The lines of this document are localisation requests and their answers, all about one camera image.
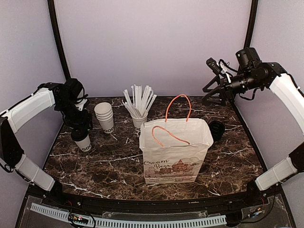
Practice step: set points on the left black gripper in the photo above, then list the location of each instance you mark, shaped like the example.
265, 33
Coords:
82, 121

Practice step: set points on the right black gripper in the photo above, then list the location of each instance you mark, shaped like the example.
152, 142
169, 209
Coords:
225, 89

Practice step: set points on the black plastic cup lid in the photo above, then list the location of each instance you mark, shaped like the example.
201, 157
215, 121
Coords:
78, 135

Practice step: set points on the white paper coffee cup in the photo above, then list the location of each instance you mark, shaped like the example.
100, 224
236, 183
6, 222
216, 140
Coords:
85, 144

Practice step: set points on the white printed paper bag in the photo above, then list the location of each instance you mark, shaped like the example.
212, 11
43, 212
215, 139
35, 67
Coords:
174, 149

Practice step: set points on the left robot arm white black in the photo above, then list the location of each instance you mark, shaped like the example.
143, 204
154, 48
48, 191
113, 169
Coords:
17, 126

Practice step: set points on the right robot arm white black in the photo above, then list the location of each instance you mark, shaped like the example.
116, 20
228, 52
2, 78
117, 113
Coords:
269, 89

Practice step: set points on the stack of white paper cups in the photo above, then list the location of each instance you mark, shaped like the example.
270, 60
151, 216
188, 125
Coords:
104, 114

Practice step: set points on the stack of black lids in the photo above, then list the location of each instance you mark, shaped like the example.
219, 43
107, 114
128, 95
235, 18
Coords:
217, 130

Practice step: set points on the white cup holding straws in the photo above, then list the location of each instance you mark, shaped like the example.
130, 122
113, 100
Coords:
138, 121

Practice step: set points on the bundle of white wrapped straws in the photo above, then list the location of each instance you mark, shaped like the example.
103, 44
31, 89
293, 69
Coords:
140, 101

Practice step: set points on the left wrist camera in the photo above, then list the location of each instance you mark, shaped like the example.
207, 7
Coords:
82, 104

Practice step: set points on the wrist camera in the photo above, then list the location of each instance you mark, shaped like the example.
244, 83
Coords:
217, 70
82, 104

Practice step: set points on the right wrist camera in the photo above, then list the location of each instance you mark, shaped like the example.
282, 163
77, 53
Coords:
217, 70

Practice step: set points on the white slotted cable duct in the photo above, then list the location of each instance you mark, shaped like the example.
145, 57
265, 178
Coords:
123, 220

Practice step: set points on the right black frame post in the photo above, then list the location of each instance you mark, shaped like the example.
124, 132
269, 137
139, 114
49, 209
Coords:
251, 23

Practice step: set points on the black frame post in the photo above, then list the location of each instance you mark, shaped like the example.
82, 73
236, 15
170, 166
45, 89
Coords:
57, 38
251, 23

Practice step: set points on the left black frame post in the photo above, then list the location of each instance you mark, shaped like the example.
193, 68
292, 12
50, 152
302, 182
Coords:
57, 38

